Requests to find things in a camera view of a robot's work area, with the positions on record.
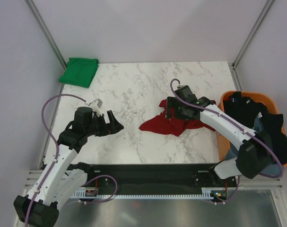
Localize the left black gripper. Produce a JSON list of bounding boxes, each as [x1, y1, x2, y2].
[[86, 111, 123, 137]]

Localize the red t-shirt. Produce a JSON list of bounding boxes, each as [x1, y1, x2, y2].
[[139, 100, 215, 137]]

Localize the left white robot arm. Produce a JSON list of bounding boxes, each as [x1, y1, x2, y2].
[[13, 107, 124, 227]]

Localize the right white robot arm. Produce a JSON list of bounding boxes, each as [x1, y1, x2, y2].
[[165, 86, 274, 186]]

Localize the folded green t-shirt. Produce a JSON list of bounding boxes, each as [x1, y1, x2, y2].
[[59, 58, 99, 88]]

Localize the orange laundry basket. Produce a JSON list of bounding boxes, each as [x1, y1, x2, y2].
[[215, 91, 287, 168]]

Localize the black t-shirt in basket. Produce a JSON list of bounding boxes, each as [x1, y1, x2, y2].
[[222, 91, 287, 166]]

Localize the blue-grey shirt in basket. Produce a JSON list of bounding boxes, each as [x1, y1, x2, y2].
[[224, 118, 284, 179]]

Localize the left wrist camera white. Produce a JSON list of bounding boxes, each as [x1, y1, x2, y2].
[[85, 99, 103, 116]]

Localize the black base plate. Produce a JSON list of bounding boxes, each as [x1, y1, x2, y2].
[[69, 163, 238, 197]]

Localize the right aluminium frame post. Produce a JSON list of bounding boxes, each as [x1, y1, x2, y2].
[[231, 0, 276, 69]]

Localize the aluminium frame post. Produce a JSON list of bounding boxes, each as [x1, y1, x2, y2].
[[231, 0, 276, 69], [25, 0, 68, 70]]

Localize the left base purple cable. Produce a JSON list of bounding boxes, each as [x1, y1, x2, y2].
[[78, 175, 119, 206]]

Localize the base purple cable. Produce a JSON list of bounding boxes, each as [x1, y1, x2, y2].
[[78, 175, 119, 206], [209, 177, 241, 206]]

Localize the white slotted cable duct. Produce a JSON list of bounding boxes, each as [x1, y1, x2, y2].
[[70, 188, 228, 200]]

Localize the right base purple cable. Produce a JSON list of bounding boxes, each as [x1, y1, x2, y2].
[[209, 177, 241, 206]]

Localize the left aluminium frame post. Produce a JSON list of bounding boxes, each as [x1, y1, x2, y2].
[[25, 0, 68, 70]]

